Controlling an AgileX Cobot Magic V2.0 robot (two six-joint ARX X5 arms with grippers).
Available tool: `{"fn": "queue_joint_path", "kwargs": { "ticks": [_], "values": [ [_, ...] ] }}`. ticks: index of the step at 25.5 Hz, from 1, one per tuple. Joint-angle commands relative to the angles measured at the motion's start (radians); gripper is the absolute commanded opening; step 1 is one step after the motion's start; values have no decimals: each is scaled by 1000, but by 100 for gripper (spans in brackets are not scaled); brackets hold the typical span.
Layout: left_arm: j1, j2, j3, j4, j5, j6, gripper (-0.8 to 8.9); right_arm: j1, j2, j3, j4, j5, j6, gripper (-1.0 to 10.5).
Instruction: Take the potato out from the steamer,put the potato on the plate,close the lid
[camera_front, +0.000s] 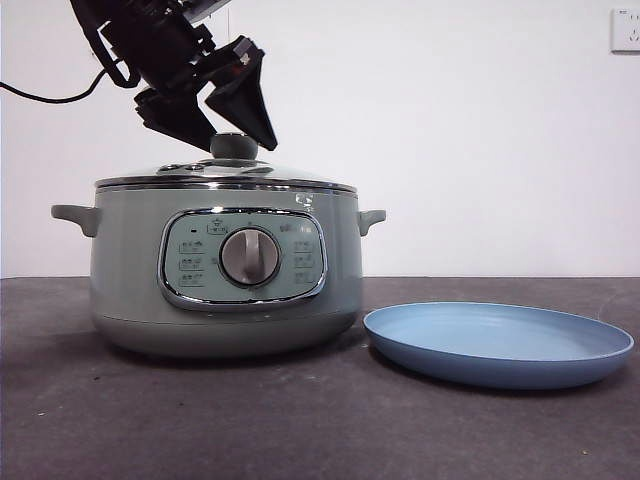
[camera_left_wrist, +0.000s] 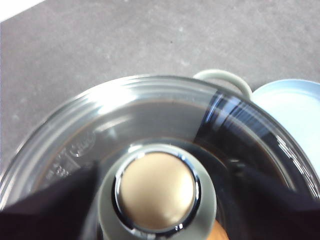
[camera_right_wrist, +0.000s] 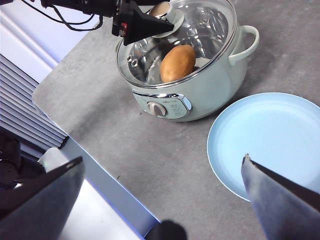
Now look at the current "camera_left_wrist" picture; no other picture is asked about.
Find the blue round plate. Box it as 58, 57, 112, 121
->
251, 79, 320, 176

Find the pale green electric steamer pot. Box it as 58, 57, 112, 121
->
193, 69, 253, 100

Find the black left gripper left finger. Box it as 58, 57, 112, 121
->
0, 159, 101, 240

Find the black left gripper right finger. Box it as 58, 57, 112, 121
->
224, 162, 320, 240

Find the glass lid with green knob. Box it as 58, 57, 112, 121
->
0, 74, 320, 240

